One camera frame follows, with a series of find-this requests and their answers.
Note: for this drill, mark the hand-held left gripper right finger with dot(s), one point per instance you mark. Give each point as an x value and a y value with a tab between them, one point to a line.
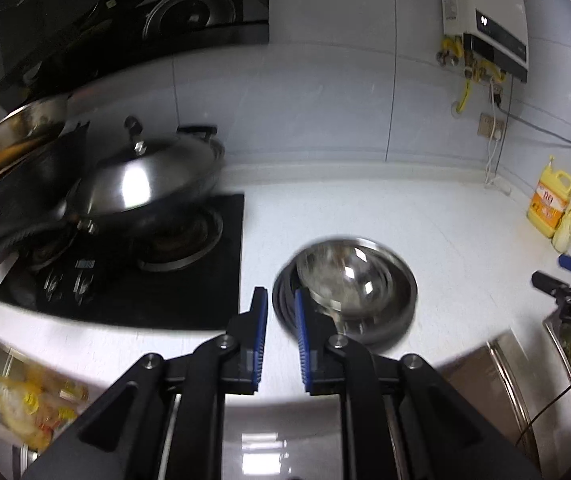
301	335

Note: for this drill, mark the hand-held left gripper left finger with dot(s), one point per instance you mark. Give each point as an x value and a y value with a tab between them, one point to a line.
260	327

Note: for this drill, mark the small steel bowl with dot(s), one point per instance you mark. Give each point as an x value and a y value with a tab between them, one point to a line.
350	280

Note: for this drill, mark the large steel bowl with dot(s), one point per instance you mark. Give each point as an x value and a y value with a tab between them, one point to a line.
400	310

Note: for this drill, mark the pale yellow bottle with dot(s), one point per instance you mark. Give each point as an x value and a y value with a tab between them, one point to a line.
564	232

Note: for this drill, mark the yellow detergent bottle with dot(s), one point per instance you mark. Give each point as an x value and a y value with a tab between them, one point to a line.
548	205

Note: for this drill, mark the black gas stove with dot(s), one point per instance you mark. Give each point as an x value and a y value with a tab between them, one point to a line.
165	300

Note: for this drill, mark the steel sink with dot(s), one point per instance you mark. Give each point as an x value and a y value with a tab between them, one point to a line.
505	375

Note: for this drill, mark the black wok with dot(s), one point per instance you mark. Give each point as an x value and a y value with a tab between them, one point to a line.
165	222

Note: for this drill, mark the steel wok lid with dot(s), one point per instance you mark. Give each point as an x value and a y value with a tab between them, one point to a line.
140	180

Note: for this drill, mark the yellow gas pipe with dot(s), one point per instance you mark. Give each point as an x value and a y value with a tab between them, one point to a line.
465	92

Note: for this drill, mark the yellow plastic bag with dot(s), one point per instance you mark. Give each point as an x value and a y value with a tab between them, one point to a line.
30	405

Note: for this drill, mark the black frying pan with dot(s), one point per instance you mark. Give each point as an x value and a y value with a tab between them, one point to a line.
25	185

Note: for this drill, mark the white water heater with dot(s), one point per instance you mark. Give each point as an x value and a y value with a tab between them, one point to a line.
485	0

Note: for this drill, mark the steel basin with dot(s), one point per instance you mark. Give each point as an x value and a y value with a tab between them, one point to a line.
30	120

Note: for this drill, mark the black range hood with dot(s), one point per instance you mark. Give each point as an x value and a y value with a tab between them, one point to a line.
115	5

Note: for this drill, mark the wall socket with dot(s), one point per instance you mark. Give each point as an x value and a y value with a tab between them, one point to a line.
488	125

